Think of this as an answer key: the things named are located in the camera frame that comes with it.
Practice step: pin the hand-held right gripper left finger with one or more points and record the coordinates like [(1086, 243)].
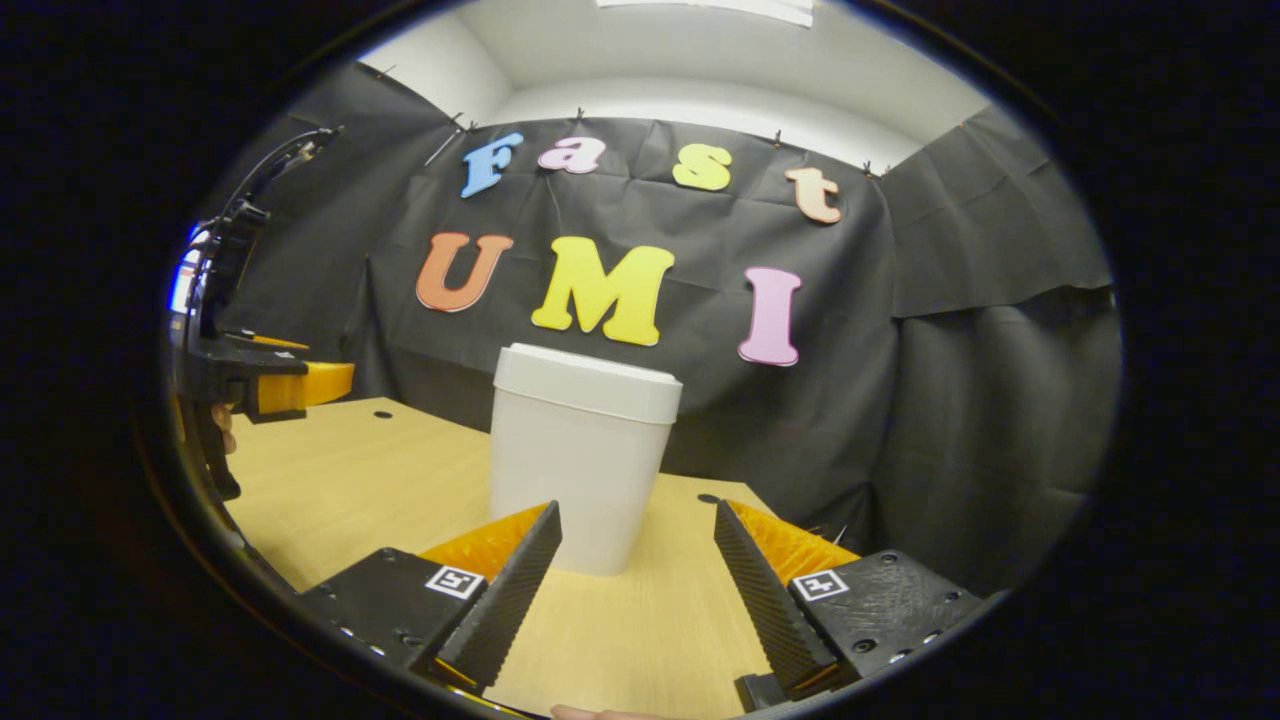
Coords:
[(510, 600)]

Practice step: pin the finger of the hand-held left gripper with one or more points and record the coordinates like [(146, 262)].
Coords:
[(305, 385), (265, 341)]

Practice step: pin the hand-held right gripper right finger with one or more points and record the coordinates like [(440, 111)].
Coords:
[(765, 600)]

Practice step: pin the white desktop garbage bin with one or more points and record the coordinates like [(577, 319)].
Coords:
[(580, 470)]

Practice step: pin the wooden desktop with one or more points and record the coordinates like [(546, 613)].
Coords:
[(370, 480)]

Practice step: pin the computer monitor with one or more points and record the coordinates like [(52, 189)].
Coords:
[(185, 280)]

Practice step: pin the black backdrop cloth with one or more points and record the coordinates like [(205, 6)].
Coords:
[(900, 400)]

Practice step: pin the long ceiling light panel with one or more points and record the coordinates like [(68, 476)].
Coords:
[(710, 10)]

